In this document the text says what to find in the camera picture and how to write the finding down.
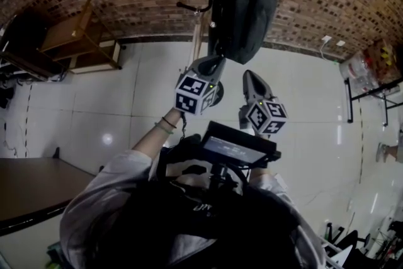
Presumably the wooden plank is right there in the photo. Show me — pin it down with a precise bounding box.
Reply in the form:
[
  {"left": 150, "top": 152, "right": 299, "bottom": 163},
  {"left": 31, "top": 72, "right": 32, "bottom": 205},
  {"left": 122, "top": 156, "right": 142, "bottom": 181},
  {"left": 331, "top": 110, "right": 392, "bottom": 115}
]
[{"left": 191, "top": 21, "right": 203, "bottom": 61}]

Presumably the green box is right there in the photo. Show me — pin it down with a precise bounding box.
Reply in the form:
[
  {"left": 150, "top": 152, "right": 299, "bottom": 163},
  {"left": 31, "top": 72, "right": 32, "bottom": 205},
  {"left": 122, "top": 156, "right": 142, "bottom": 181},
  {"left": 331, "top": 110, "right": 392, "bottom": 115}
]
[{"left": 46, "top": 243, "right": 64, "bottom": 269}]

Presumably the black cable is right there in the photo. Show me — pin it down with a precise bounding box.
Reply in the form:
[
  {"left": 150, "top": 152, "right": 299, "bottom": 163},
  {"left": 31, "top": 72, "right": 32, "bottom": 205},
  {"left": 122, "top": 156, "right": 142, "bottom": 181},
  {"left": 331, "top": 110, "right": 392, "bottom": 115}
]
[{"left": 178, "top": 111, "right": 190, "bottom": 143}]

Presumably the black tripod stand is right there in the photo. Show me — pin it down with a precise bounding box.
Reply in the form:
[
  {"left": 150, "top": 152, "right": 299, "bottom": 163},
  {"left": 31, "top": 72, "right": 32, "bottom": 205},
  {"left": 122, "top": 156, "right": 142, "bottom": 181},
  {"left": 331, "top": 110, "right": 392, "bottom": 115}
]
[{"left": 321, "top": 221, "right": 373, "bottom": 263}]

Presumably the person's grey shirt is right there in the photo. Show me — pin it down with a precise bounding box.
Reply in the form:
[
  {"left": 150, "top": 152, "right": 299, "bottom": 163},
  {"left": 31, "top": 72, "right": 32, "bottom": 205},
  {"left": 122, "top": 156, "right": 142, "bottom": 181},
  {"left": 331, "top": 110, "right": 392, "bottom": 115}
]
[{"left": 59, "top": 149, "right": 326, "bottom": 269}]

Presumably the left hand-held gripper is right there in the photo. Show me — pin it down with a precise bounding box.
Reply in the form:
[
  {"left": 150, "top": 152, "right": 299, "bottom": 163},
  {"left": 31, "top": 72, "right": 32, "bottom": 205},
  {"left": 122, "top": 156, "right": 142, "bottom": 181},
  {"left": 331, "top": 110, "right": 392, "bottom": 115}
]
[{"left": 174, "top": 55, "right": 228, "bottom": 118}]

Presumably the clear plastic bag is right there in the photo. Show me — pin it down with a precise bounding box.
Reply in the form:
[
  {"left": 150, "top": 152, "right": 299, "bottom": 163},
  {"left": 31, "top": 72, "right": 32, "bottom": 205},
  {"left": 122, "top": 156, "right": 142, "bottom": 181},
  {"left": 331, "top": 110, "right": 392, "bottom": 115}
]
[{"left": 339, "top": 52, "right": 376, "bottom": 89}]

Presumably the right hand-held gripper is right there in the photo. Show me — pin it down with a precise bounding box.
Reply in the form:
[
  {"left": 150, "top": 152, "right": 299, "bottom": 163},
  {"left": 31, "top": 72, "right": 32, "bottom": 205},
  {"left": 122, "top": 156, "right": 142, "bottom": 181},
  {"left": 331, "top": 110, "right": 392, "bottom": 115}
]
[{"left": 237, "top": 69, "right": 290, "bottom": 136}]

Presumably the dark wooden table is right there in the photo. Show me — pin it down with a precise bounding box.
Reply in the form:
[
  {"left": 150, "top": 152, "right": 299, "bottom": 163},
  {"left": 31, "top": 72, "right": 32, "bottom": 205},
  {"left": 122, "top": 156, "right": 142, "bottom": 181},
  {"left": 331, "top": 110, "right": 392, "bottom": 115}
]
[{"left": 0, "top": 156, "right": 96, "bottom": 238}]

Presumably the wooden shelf unit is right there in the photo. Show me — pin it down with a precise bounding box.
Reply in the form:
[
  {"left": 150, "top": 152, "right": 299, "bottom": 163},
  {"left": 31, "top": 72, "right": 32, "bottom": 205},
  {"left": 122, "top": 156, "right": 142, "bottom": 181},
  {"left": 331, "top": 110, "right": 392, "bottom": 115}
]
[{"left": 37, "top": 0, "right": 124, "bottom": 75}]

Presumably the green bracelet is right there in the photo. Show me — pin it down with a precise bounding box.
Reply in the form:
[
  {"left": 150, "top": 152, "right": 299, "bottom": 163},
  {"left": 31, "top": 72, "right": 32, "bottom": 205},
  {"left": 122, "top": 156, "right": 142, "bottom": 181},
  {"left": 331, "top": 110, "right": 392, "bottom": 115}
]
[{"left": 154, "top": 122, "right": 174, "bottom": 135}]

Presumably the dark grey backpack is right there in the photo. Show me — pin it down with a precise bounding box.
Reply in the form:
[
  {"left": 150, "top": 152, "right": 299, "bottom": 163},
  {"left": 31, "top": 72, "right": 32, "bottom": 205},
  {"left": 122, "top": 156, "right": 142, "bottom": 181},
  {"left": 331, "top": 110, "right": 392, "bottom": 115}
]
[{"left": 207, "top": 0, "right": 280, "bottom": 66}]

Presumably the black chest screen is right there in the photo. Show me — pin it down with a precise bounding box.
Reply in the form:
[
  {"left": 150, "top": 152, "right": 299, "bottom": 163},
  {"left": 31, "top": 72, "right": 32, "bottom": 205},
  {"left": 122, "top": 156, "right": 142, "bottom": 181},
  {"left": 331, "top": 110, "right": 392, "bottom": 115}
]
[{"left": 201, "top": 120, "right": 281, "bottom": 168}]

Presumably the black wrist band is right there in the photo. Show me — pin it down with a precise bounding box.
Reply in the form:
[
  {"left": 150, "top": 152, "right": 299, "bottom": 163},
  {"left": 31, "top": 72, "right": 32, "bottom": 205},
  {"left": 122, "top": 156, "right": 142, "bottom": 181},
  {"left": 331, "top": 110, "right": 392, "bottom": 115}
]
[{"left": 161, "top": 116, "right": 178, "bottom": 129}]

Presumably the dark metal rack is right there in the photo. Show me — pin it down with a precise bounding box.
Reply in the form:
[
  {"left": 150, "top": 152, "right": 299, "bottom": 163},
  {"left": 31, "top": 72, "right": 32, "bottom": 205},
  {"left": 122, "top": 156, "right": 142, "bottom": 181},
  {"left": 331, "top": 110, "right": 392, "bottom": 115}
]
[{"left": 0, "top": 6, "right": 69, "bottom": 83}]

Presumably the person's left forearm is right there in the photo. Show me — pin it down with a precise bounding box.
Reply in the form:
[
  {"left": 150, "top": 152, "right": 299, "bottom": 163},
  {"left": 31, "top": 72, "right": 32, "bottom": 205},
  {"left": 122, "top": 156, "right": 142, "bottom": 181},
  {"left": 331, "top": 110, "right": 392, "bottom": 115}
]
[{"left": 130, "top": 106, "right": 181, "bottom": 165}]

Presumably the black chest harness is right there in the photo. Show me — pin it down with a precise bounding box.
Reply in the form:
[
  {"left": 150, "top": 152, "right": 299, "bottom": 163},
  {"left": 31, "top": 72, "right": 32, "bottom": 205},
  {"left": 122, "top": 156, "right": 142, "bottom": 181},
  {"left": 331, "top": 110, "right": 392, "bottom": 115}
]
[{"left": 103, "top": 134, "right": 303, "bottom": 269}]

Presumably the yellow bag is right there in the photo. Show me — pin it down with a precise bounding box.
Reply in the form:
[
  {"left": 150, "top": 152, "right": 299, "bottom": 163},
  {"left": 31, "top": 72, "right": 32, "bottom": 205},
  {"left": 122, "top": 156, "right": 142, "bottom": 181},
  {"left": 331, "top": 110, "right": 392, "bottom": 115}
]
[{"left": 361, "top": 40, "right": 398, "bottom": 83}]

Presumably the person's right forearm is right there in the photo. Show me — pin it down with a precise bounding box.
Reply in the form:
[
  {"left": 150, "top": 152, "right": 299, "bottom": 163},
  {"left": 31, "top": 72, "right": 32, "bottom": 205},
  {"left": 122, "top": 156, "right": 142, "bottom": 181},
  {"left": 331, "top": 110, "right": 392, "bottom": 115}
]
[{"left": 247, "top": 133, "right": 272, "bottom": 182}]

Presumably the black-frame table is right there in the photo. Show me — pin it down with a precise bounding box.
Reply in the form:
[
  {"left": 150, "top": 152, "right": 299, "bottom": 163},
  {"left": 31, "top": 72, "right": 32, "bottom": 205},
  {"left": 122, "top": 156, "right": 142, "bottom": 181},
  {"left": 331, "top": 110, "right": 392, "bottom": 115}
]
[{"left": 344, "top": 76, "right": 403, "bottom": 127}]

